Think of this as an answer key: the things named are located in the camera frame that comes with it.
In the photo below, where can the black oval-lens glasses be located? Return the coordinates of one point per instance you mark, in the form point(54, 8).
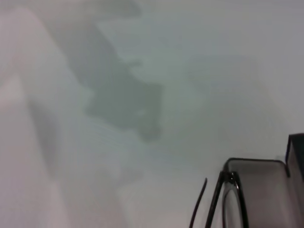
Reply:
point(229, 177)

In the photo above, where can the black hard glasses case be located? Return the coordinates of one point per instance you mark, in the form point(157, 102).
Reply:
point(261, 190)

